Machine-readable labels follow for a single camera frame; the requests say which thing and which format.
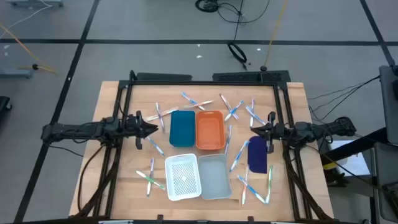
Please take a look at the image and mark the yellow floor cable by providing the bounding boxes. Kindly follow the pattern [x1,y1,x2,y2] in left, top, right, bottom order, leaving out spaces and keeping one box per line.
[0,22,59,76]
[262,0,289,68]

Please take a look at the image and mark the grey desk panel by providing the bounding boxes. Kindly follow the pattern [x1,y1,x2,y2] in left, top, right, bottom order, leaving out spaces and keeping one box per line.
[371,141,398,223]

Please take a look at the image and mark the black flat box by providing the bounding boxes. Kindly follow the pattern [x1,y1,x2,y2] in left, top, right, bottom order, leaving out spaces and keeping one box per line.
[136,72,193,82]

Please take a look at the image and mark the white perforated plastic basket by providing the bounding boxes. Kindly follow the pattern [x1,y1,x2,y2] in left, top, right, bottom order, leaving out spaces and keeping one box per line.
[164,153,203,202]

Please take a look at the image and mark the thick black cable coil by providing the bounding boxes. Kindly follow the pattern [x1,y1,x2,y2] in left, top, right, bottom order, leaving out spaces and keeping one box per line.
[195,0,220,14]

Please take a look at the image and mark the teal plastic basket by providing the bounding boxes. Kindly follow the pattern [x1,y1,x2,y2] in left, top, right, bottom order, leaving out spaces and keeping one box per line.
[169,110,197,148]

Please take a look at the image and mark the grey table foot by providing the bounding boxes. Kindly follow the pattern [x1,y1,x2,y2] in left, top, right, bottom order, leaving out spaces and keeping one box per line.
[0,68,32,79]
[6,0,64,8]

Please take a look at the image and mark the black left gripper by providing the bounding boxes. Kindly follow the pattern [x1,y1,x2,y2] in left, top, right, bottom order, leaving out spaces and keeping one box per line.
[123,110,159,151]

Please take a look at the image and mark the white floor cable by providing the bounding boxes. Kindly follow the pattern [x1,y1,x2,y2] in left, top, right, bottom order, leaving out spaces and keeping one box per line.
[0,0,54,40]

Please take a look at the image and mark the black vented box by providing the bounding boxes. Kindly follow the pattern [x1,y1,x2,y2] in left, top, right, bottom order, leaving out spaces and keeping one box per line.
[212,70,292,83]

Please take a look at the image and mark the black caster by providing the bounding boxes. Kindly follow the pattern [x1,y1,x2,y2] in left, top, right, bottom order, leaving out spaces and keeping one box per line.
[0,95,13,113]

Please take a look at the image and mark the green and white toothbrush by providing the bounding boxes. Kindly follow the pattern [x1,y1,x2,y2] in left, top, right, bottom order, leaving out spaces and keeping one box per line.
[135,169,167,191]
[266,164,274,205]

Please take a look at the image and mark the black cable bundle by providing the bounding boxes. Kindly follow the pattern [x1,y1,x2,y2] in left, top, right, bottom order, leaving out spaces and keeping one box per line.
[226,41,249,71]

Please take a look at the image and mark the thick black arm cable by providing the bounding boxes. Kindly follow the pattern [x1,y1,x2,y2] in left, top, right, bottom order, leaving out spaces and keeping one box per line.
[76,143,108,215]

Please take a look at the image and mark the white panel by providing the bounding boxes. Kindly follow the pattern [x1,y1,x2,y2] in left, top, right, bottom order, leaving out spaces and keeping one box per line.
[328,139,373,178]

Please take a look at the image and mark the grey plastic basket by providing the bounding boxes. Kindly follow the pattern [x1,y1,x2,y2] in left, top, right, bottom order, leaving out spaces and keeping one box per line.
[197,153,233,200]

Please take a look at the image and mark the orange plastic basket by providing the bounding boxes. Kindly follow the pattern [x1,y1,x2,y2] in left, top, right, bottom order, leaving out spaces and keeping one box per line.
[195,110,226,151]

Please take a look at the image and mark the grey cart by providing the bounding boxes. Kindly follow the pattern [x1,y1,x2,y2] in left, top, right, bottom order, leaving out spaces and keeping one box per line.
[378,64,398,147]

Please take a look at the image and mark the blue and white toothbrush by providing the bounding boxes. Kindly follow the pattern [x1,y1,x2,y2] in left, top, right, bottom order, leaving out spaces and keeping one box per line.
[236,175,268,205]
[181,91,206,111]
[229,140,251,174]
[244,105,267,126]
[223,100,245,123]
[146,136,165,157]
[224,124,233,156]

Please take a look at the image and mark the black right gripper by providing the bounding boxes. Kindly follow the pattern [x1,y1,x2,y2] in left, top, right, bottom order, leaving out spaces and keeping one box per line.
[251,111,296,154]

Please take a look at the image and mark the orange and white toothbrush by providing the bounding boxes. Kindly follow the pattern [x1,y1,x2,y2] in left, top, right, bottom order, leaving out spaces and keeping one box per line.
[241,165,250,207]
[182,100,215,110]

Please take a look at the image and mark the black metal bar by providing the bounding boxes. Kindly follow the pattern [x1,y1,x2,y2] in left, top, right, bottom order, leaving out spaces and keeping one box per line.
[320,126,389,162]

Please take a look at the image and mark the thin black floor cable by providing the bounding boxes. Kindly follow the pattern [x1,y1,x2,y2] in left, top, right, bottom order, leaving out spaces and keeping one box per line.
[216,0,271,42]
[48,143,85,158]

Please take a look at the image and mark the dark blue flat mat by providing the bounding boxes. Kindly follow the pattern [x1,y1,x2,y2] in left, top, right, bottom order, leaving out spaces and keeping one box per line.
[247,135,269,174]

